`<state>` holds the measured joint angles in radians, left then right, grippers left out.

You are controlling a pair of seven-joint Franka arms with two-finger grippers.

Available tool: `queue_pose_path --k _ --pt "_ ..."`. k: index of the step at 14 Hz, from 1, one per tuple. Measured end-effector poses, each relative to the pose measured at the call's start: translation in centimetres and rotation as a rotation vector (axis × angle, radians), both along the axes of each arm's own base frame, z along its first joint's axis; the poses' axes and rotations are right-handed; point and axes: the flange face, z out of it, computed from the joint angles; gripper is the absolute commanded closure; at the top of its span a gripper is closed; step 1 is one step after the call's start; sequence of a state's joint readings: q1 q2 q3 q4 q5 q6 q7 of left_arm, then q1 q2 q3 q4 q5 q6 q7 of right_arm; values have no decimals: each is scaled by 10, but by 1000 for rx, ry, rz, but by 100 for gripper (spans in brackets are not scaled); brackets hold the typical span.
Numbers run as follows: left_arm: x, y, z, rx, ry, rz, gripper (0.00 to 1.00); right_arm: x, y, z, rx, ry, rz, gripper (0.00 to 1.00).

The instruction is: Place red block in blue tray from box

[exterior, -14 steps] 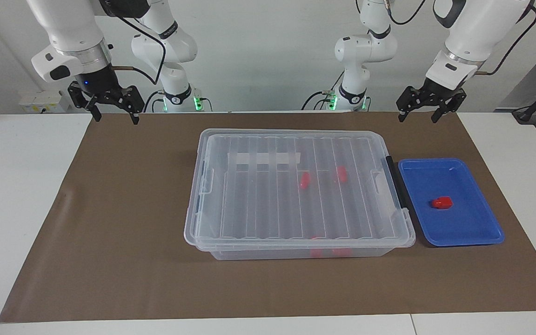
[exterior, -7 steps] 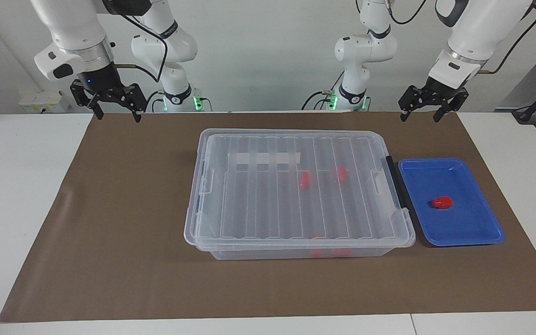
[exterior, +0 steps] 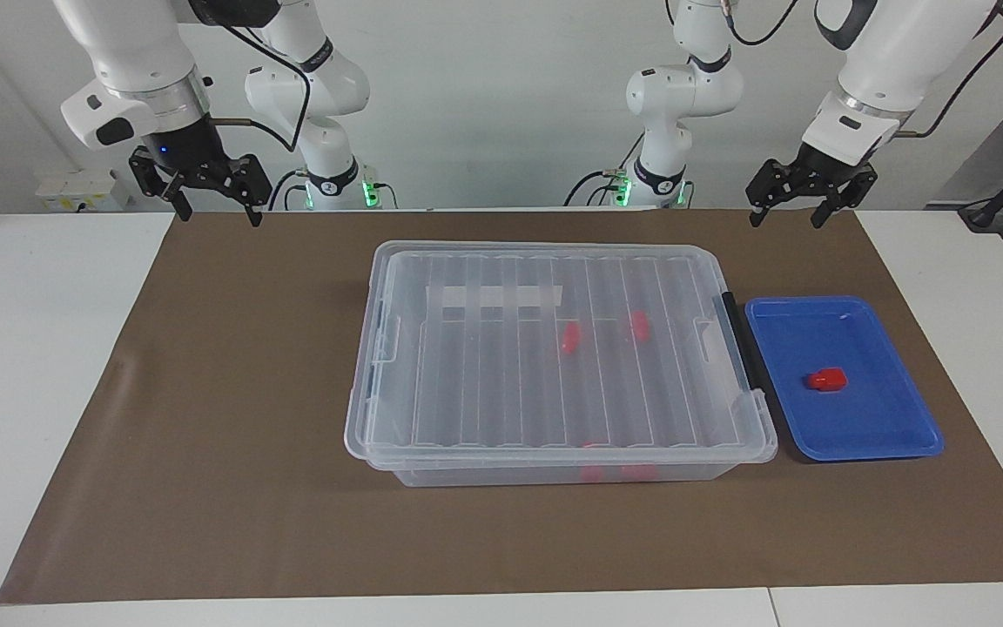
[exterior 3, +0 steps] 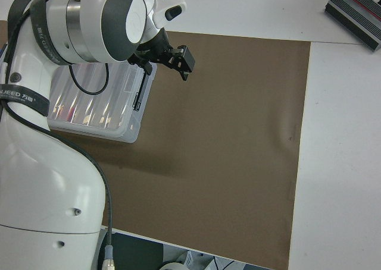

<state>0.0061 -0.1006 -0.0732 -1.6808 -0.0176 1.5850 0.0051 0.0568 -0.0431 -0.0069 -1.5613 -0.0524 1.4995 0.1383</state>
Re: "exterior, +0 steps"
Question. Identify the brown table mat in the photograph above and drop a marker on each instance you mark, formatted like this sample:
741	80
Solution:
501	540

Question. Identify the blue plastic tray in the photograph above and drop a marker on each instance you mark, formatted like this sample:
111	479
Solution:
867	418

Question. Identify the red block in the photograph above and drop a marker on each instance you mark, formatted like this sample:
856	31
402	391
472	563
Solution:
825	380
593	473
639	473
569	338
638	325

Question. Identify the clear plastic storage box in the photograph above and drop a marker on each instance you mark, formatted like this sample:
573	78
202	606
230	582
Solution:
510	475

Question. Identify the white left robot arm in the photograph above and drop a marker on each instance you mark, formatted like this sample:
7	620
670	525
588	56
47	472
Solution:
893	52

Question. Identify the white power strip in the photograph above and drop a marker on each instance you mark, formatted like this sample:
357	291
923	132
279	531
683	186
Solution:
75	193

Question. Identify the clear ribbed box lid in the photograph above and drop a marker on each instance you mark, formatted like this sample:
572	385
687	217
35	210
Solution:
510	366

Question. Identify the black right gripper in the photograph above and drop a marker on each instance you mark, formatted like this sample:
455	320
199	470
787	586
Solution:
188	157

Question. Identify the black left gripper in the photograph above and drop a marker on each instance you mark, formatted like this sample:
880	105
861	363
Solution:
824	170

